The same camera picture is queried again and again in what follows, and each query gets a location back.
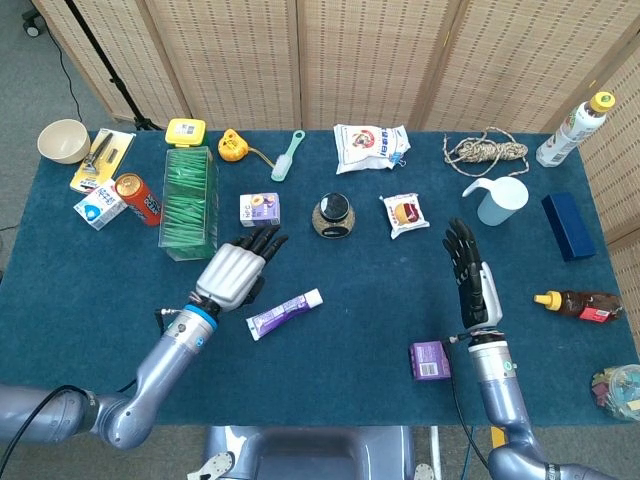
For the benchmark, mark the beige bowl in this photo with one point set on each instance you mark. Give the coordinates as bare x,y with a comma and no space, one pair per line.
62,142

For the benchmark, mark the purple white tube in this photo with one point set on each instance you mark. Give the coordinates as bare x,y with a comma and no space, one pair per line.
280,315

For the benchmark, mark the dark blue box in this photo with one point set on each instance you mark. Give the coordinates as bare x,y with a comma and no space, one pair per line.
570,227

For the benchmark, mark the metal table leg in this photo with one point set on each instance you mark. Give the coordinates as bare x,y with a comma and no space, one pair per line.
436,450

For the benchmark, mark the brown honey bottle yellow cap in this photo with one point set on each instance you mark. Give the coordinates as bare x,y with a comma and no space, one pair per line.
582,305

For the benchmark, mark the razor in yellow package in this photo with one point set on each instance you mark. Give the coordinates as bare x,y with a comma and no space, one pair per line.
102,160

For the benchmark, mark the black caster wheel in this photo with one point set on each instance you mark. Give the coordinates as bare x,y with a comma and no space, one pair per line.
32,25

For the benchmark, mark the blue binder clip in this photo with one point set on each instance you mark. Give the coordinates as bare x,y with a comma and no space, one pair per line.
396,160

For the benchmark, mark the red soda can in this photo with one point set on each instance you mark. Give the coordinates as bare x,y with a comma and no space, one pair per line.
140,200

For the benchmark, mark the white blue milk carton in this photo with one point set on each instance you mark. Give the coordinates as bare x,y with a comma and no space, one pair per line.
97,207

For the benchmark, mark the green white brush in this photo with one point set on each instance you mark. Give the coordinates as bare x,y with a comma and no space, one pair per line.
281,167

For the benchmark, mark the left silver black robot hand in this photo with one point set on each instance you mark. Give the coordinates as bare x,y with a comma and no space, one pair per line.
230,272

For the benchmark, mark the drink bottle with yellow cap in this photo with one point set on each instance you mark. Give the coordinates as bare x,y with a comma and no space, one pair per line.
570,135

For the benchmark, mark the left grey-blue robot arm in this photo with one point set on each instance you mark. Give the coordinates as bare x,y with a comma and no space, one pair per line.
165,360

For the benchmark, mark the jar of colourful clips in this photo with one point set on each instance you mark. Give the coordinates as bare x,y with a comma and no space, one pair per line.
617,392

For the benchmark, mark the clear box of green packets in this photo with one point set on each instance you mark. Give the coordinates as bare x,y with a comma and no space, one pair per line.
189,205

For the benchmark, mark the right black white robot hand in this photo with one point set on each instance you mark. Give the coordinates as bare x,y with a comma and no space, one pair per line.
475,295

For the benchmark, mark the white snack bag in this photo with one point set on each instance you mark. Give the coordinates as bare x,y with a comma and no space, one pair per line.
367,147

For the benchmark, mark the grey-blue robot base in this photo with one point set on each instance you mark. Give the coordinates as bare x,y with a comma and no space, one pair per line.
310,455

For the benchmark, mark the yellow lidded container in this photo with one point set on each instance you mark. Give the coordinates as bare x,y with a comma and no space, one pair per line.
186,131

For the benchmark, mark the light blue pitcher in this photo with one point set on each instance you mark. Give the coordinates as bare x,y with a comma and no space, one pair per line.
500,202

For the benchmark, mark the purple white juice carton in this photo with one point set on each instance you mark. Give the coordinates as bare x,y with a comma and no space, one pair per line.
260,210

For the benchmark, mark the blue table cloth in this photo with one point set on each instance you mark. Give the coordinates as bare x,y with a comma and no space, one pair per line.
350,400

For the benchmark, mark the small cake packet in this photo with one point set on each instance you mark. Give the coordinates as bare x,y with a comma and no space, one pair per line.
405,215

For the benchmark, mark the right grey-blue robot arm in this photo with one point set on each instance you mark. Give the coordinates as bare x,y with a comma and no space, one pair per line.
495,385

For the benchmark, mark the glass jar with black lid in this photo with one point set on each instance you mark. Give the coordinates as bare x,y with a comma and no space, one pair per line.
334,212

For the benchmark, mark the purple box with barcode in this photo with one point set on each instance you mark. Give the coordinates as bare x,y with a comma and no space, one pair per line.
427,361

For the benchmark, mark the black tripod stand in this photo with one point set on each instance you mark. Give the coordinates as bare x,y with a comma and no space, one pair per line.
109,74

